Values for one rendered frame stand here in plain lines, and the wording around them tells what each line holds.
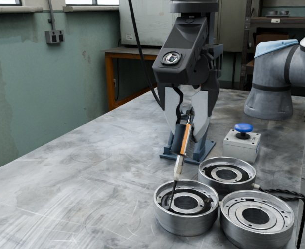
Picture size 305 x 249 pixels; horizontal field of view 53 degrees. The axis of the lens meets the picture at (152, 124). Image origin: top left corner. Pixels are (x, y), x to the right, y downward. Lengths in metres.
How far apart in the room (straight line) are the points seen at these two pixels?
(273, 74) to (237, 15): 3.36
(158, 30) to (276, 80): 1.92
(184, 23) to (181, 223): 0.29
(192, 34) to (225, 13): 3.93
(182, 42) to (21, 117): 1.96
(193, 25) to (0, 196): 0.46
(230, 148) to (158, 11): 2.18
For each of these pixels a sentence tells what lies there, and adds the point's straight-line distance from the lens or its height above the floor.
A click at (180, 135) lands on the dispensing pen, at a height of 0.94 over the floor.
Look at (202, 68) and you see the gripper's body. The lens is 0.45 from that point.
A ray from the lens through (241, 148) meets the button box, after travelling 0.71.
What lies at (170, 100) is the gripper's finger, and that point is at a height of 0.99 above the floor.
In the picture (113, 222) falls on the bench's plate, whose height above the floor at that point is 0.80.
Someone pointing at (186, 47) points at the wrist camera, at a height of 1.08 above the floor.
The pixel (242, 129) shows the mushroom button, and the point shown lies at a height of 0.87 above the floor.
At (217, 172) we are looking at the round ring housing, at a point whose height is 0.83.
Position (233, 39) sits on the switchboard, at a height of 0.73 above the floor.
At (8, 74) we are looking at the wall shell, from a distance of 2.20.
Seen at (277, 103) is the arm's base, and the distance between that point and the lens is 1.00.
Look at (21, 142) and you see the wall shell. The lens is 2.34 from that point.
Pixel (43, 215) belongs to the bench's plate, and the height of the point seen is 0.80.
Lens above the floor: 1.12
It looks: 21 degrees down
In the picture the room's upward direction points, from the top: 1 degrees counter-clockwise
